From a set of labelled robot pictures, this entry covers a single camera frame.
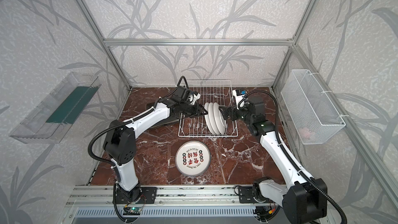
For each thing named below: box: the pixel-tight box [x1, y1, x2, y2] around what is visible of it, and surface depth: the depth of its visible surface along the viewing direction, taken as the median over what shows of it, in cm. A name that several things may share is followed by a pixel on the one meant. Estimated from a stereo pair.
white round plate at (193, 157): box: [175, 140, 212, 176], surface depth 86 cm
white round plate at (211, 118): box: [208, 102, 221, 135], surface depth 86 cm
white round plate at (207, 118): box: [204, 102, 216, 135], surface depth 86 cm
